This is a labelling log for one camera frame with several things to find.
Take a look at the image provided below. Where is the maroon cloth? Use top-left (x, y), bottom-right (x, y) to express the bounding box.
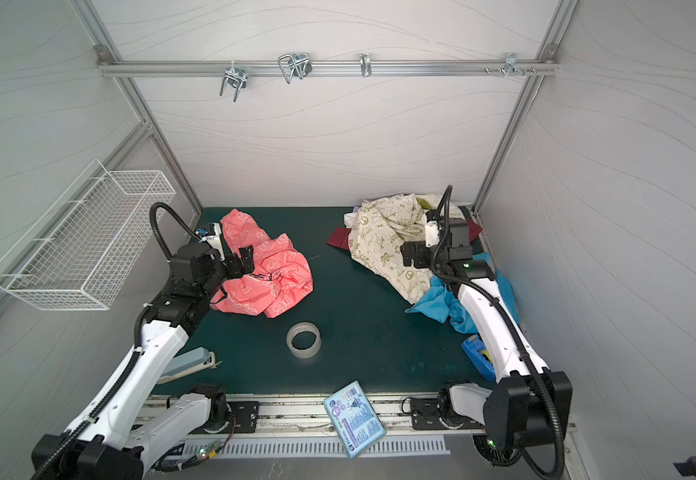
top-left (327, 218), bottom-right (483, 251)

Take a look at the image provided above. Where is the metal u-bolt clamp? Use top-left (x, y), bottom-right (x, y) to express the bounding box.
top-left (278, 52), bottom-right (313, 84)

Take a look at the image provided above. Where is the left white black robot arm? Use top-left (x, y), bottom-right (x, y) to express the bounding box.
top-left (31, 202), bottom-right (254, 479)

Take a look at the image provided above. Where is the small metal bracket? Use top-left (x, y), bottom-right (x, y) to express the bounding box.
top-left (359, 53), bottom-right (372, 78)

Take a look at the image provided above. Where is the white wire basket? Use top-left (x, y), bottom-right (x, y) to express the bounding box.
top-left (0, 160), bottom-right (175, 311)

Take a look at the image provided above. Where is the blue printed booklet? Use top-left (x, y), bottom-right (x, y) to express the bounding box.
top-left (323, 381), bottom-right (386, 459)

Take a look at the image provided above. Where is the cream patterned cloth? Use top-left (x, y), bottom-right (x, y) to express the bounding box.
top-left (348, 193), bottom-right (442, 304)

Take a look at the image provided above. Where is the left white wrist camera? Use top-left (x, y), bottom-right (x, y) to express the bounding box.
top-left (195, 222), bottom-right (225, 260)

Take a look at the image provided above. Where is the grey stapler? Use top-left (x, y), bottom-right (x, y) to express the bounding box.
top-left (156, 347), bottom-right (222, 385)

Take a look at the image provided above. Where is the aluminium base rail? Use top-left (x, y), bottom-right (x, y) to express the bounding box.
top-left (83, 392), bottom-right (578, 442)

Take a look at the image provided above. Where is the metal bolt bracket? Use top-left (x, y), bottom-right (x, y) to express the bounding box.
top-left (484, 53), bottom-right (537, 77)

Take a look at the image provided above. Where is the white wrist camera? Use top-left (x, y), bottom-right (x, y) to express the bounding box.
top-left (424, 220), bottom-right (441, 248)
top-left (195, 222), bottom-right (225, 260)

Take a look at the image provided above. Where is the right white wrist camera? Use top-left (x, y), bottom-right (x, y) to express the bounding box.
top-left (424, 220), bottom-right (441, 248)

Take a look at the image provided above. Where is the clear tape roll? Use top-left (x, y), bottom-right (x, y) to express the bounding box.
top-left (286, 322), bottom-right (322, 359)

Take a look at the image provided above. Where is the blue tape dispenser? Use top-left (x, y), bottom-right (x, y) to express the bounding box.
top-left (461, 334), bottom-right (496, 382)

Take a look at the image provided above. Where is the aluminium cross rail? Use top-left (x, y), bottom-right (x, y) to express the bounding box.
top-left (98, 57), bottom-right (560, 78)

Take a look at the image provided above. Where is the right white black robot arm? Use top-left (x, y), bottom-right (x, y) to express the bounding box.
top-left (401, 187), bottom-right (573, 479)

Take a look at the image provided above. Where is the pink patterned cloth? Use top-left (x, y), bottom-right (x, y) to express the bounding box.
top-left (210, 209), bottom-right (314, 318)

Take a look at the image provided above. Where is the blue cloth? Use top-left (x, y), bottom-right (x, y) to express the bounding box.
top-left (406, 269), bottom-right (520, 334)

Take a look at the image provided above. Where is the metal hook clamp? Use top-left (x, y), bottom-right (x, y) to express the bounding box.
top-left (219, 63), bottom-right (248, 102)

